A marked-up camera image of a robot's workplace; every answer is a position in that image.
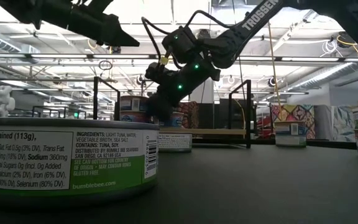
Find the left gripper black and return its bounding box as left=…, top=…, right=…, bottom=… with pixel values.
left=32, top=4, right=141, bottom=48

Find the wooden shelf board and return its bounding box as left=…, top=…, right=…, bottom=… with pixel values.
left=159, top=128, right=247, bottom=136

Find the black metal shelf bracket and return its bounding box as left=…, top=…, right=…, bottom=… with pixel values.
left=93, top=76, right=121, bottom=122
left=227, top=79, right=252, bottom=149

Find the yellow power cable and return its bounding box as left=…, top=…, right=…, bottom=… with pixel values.
left=267, top=21, right=284, bottom=122

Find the pale blue white fabric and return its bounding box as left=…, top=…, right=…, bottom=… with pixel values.
left=314, top=104, right=358, bottom=142

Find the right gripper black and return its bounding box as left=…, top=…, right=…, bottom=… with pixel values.
left=147, top=77, right=196, bottom=122

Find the red patterned fabric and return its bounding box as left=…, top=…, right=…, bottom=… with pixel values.
left=178, top=101, right=200, bottom=129

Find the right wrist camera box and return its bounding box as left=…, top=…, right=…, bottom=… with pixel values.
left=144, top=61, right=169, bottom=82

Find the black cabinet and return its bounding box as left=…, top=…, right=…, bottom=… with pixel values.
left=197, top=102, right=229, bottom=129

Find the black ceiling cord reel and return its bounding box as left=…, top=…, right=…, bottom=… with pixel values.
left=336, top=30, right=356, bottom=48

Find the colourful patchwork quilt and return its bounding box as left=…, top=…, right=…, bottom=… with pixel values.
left=270, top=104, right=316, bottom=140

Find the black aluminium table frame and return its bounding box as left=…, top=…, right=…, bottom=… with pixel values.
left=191, top=136, right=357, bottom=151

